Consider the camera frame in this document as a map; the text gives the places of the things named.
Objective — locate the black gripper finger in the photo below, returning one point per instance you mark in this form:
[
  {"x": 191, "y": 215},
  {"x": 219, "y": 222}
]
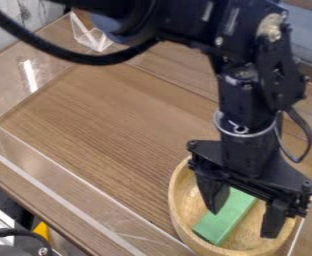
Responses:
[
  {"x": 213, "y": 190},
  {"x": 274, "y": 219}
]

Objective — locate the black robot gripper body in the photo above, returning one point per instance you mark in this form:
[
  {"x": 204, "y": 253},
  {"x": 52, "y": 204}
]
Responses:
[{"x": 256, "y": 165}]

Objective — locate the green rectangular block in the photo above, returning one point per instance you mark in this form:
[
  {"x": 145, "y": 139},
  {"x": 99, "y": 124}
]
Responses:
[{"x": 215, "y": 227}]

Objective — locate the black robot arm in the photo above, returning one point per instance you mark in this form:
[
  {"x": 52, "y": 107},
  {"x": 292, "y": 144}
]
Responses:
[{"x": 244, "y": 36}]

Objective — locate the brown wooden bowl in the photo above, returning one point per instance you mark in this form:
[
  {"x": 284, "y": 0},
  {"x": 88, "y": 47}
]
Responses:
[{"x": 244, "y": 242}]

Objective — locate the yellow black device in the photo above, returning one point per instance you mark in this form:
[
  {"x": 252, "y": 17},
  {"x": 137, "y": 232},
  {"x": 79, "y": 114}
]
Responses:
[{"x": 32, "y": 242}]

